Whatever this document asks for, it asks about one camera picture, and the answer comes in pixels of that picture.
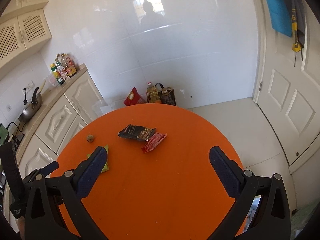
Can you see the clear plastic shopping bag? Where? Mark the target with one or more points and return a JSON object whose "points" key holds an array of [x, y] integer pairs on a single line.
{"points": [[105, 108]]}

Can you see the cooking oil bottle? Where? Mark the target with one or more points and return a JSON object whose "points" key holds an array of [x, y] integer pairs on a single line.
{"points": [[152, 93]]}

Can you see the dark soy sauce bottle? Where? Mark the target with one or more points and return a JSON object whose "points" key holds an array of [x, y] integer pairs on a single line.
{"points": [[69, 66]]}

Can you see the green yellow packet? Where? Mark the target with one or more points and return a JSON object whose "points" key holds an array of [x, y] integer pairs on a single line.
{"points": [[106, 166]]}

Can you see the gold cap bottle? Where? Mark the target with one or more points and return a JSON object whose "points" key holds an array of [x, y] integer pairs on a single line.
{"points": [[58, 56]]}

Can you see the blue apron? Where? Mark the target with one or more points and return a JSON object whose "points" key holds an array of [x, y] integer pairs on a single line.
{"points": [[277, 7]]}

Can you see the red label sauce bottle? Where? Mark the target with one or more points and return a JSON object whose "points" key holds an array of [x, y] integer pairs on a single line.
{"points": [[63, 71]]}

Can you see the white panel door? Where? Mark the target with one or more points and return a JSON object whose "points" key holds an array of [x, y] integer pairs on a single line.
{"points": [[287, 100]]}

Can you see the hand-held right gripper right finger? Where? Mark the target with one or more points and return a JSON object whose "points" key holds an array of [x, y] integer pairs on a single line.
{"points": [[225, 172]]}

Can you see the green box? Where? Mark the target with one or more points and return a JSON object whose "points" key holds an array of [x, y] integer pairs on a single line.
{"points": [[3, 133]]}

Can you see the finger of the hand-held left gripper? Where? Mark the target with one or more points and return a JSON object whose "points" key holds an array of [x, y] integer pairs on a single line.
{"points": [[48, 168]]}

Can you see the walnut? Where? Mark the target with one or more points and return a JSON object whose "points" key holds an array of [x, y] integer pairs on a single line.
{"points": [[90, 138]]}

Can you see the white waste bin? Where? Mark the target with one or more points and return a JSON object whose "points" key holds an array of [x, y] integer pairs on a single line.
{"points": [[253, 213]]}

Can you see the white wall socket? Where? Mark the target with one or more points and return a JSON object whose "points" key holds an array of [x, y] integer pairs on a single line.
{"points": [[28, 86]]}

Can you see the black snack packet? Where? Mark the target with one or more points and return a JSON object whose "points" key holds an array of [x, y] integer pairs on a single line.
{"points": [[136, 132]]}

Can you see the black tote bag with bottles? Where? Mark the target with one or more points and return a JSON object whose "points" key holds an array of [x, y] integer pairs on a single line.
{"points": [[167, 96]]}

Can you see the cream kitchen base cabinet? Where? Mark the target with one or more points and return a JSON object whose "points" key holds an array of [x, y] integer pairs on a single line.
{"points": [[60, 122]]}

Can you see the door hinge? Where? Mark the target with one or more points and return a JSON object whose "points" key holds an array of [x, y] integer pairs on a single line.
{"points": [[260, 86]]}

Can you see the green bottle yellow cap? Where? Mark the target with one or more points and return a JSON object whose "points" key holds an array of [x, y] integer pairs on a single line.
{"points": [[58, 76]]}

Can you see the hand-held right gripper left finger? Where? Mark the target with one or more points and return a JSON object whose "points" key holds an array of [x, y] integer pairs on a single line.
{"points": [[92, 170]]}

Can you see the clear plastic measuring jug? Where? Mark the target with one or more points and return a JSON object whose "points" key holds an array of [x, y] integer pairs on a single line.
{"points": [[51, 82]]}

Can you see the cream lattice door wall cabinet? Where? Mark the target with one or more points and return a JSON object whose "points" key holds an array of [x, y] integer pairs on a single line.
{"points": [[25, 37]]}

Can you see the red snack bag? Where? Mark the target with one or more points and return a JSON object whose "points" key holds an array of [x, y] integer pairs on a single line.
{"points": [[133, 97]]}

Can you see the red snack packet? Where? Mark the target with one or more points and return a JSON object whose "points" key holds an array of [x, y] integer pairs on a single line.
{"points": [[153, 142]]}

